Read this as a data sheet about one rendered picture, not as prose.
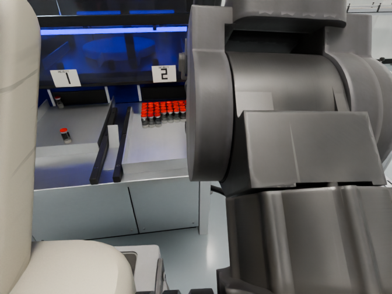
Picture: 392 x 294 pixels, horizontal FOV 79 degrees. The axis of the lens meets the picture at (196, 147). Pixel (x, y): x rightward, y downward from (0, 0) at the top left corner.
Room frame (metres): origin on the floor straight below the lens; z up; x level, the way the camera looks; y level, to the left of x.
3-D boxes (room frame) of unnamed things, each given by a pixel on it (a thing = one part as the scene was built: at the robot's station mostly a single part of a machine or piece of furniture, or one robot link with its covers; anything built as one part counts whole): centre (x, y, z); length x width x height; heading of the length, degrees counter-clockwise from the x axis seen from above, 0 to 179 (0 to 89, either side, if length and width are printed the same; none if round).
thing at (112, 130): (0.56, 0.25, 0.91); 0.14 x 0.03 x 0.06; 7
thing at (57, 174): (0.67, 0.26, 0.87); 0.70 x 0.48 x 0.02; 98
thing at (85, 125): (0.72, 0.44, 0.90); 0.34 x 0.26 x 0.04; 8
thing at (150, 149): (0.66, 0.09, 0.90); 0.34 x 0.26 x 0.04; 8
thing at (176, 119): (0.74, 0.10, 0.90); 0.18 x 0.02 x 0.05; 98
